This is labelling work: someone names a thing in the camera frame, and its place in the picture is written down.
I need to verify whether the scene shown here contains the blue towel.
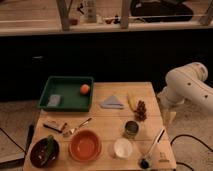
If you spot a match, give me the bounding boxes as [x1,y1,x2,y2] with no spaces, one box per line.
[100,95,124,109]

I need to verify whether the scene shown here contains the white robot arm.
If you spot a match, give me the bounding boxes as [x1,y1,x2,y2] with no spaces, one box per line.
[158,62,213,114]

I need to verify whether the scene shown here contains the orange fruit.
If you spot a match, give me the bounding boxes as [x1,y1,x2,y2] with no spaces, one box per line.
[80,84,90,95]

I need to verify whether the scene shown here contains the yellow banana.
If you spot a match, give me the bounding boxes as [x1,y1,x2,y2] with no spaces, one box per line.
[127,93,137,112]

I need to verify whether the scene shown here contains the dark red grapes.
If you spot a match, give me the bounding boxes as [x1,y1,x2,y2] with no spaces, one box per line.
[135,100,147,121]

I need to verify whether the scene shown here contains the green plastic tray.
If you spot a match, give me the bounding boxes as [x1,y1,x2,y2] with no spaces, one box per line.
[38,76,94,112]

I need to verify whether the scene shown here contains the metal cup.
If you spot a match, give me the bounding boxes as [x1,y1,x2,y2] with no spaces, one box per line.
[124,120,139,138]

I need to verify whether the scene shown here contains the metal fork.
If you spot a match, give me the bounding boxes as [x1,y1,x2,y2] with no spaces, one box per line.
[62,118,92,137]

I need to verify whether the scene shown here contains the orange bowl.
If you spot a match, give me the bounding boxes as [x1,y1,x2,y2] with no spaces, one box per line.
[68,130,102,162]

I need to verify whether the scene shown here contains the white cup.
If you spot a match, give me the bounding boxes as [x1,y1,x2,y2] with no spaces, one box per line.
[113,138,133,159]

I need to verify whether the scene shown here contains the wooden table leg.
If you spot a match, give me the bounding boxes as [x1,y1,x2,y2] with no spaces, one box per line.
[56,0,70,31]
[120,0,131,29]

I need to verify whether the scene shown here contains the green vegetable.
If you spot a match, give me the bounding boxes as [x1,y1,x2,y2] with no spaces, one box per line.
[41,135,54,166]

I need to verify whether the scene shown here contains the black bag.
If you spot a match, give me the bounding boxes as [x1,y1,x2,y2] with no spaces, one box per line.
[130,0,194,23]

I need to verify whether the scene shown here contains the dark brown bowl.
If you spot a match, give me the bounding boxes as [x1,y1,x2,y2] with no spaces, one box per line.
[30,138,59,168]

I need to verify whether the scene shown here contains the long handled brush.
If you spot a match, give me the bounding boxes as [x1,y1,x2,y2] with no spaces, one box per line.
[139,128,165,169]

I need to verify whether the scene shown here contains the black cable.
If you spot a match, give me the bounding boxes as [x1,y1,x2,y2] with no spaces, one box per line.
[170,133,213,171]

